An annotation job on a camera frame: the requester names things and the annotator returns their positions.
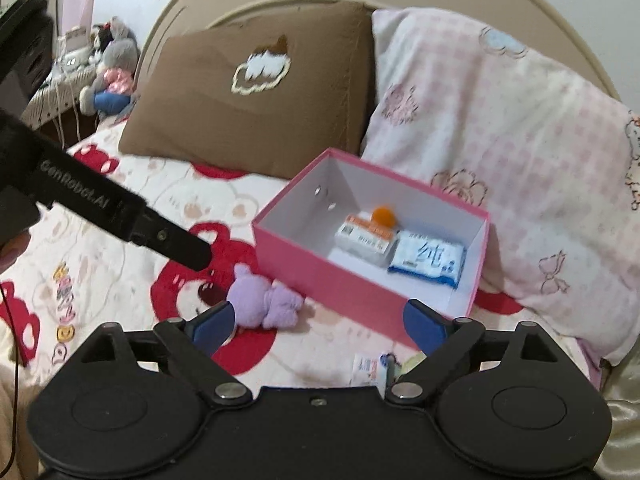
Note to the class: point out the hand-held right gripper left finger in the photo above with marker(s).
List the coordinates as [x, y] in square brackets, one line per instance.
[215, 325]

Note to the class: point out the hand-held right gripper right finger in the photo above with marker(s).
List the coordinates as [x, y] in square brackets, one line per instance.
[422, 325]

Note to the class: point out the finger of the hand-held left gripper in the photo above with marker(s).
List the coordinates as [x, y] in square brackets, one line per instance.
[175, 245]

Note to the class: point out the purple plush toy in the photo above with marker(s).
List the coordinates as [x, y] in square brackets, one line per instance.
[260, 300]

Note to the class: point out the white blue wet wipes packet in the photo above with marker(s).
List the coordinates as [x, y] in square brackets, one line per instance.
[425, 260]

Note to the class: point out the white orange small box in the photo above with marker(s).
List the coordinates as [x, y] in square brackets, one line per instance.
[362, 240]

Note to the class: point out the pink cardboard box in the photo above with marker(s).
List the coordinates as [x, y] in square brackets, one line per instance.
[310, 265]

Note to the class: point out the orange pompom ball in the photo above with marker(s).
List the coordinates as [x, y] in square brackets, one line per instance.
[384, 215]

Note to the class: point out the person's left hand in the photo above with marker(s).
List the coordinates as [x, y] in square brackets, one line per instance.
[12, 252]

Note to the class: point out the small white card packet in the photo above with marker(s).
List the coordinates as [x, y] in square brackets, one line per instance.
[367, 367]

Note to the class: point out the red bear printed bed sheet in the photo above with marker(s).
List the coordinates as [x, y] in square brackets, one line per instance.
[100, 240]

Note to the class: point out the lace covered side table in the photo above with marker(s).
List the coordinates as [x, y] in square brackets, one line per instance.
[55, 92]

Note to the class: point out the white device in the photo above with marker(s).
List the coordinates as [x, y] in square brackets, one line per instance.
[75, 52]

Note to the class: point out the grey plush toy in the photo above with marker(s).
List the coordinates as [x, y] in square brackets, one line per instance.
[120, 55]

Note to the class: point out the brown pillow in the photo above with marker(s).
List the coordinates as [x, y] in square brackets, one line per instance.
[200, 110]

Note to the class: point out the black plush toy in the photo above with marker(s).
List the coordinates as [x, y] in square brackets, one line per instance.
[102, 37]

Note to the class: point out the pink checked pillow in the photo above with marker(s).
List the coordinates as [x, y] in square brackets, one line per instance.
[525, 160]

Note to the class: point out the beige satin quilt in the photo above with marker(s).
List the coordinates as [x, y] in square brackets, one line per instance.
[622, 435]

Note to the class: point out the beige cloth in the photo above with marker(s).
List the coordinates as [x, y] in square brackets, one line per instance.
[20, 460]

